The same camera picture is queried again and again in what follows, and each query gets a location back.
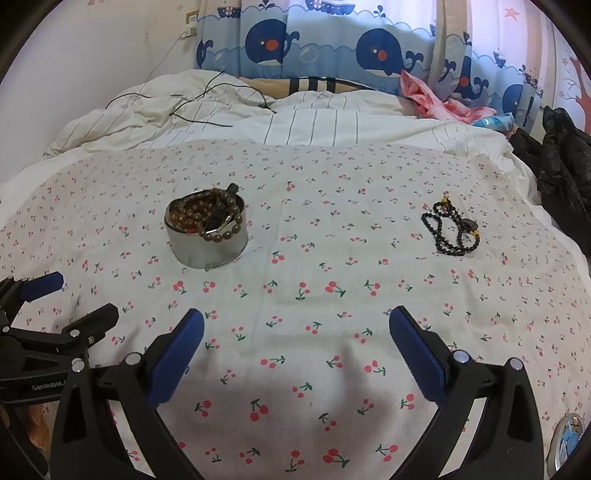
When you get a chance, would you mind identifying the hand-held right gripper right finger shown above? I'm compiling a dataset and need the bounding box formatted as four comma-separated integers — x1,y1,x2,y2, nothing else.
389,305,548,480

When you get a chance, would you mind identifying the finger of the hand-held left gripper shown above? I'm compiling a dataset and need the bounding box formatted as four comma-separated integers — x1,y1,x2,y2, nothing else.
9,302,120,354
0,271,64,320

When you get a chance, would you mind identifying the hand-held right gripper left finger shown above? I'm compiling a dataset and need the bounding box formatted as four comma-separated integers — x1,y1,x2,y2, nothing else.
48,308,205,480

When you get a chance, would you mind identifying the round metal tin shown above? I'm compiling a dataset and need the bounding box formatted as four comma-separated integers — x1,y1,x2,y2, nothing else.
164,184,249,270

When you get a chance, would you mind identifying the large brown bead bracelet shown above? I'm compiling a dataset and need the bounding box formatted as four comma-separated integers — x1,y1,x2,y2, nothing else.
168,186,245,242

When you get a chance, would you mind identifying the cherry print bed sheet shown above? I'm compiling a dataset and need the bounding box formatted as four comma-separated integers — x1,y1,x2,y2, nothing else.
0,137,591,480

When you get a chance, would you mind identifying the round tin lid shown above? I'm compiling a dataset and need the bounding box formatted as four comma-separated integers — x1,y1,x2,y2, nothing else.
547,411,585,479

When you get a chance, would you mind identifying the black jacket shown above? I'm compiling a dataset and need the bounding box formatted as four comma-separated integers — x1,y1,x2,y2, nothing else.
507,106,591,223

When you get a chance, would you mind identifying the blue packet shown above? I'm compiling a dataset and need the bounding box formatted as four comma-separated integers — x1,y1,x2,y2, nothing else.
475,113,516,133

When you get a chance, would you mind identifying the pink cloth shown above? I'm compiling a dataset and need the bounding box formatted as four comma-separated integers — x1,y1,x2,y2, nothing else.
399,69,498,125

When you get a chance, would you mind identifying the white striped duvet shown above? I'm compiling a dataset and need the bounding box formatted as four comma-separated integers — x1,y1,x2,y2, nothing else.
44,69,591,260

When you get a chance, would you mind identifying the tan striped pillow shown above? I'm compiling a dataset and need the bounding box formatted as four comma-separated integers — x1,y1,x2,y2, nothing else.
239,76,399,100

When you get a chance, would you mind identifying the blue whale print curtain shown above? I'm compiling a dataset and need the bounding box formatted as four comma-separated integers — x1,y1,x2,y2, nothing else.
196,0,549,126

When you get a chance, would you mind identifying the black bead necklace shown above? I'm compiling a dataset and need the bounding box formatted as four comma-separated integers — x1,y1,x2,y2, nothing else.
420,194,481,255

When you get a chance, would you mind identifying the black cable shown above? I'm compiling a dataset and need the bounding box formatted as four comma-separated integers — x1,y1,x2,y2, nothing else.
105,28,279,127

